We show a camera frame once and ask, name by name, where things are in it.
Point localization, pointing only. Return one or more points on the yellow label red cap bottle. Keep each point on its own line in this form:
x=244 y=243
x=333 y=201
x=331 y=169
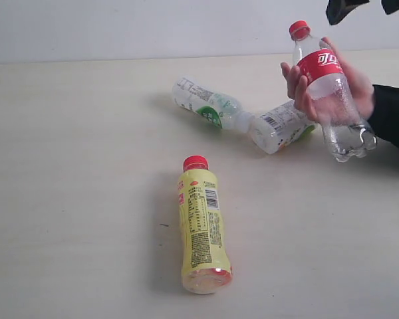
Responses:
x=206 y=267

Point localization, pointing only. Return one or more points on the clear red label cola bottle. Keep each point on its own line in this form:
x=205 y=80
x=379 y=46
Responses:
x=345 y=132

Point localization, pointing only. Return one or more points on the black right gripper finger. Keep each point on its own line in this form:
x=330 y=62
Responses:
x=390 y=6
x=337 y=10

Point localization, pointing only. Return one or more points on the open bare human hand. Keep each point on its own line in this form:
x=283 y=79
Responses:
x=361 y=87

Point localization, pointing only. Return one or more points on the black sleeved forearm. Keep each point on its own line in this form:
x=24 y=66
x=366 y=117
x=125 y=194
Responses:
x=385 y=117

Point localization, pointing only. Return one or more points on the clear bottle with barcode label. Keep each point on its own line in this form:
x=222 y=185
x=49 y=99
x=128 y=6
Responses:
x=278 y=128

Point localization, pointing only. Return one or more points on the white green label bottle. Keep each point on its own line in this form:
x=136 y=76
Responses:
x=221 y=110

